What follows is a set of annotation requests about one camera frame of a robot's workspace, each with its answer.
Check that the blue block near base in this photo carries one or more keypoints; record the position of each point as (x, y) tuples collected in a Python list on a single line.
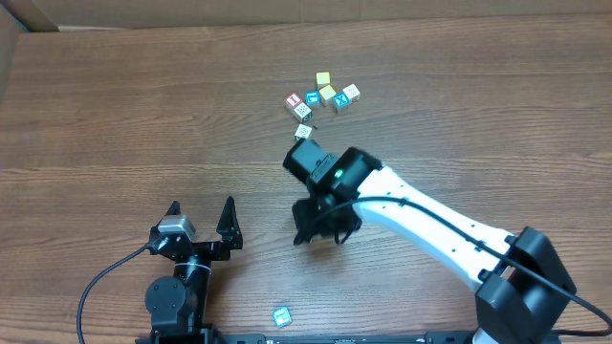
[(282, 317)]

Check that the white green Z block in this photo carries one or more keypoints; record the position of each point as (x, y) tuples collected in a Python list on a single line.
[(303, 132)]

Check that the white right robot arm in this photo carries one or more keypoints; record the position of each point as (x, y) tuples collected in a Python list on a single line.
[(519, 283)]

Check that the white block far right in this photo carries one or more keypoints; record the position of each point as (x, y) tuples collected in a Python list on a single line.
[(352, 92)]

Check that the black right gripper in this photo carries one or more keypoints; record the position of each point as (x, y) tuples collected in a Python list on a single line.
[(319, 220)]

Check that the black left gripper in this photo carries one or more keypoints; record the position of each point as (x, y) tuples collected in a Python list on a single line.
[(202, 247)]

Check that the white green pattern block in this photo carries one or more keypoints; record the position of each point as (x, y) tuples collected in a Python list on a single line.
[(302, 112)]

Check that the red I block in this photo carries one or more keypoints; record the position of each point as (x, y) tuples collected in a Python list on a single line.
[(292, 101)]

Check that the yellow block near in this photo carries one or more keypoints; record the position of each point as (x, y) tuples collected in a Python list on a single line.
[(327, 94)]

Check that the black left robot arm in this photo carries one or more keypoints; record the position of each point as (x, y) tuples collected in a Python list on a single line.
[(177, 302)]

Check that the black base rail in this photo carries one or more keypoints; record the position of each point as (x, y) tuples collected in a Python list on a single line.
[(215, 337)]

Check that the blue letter block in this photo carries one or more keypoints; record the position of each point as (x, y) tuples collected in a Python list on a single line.
[(312, 99)]

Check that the yellow block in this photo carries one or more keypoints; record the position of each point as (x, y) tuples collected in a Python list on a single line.
[(322, 79), (327, 94)]

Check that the yellow block far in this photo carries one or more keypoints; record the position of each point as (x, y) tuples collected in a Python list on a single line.
[(322, 79)]

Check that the blue X block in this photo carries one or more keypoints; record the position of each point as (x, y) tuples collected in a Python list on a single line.
[(341, 102)]

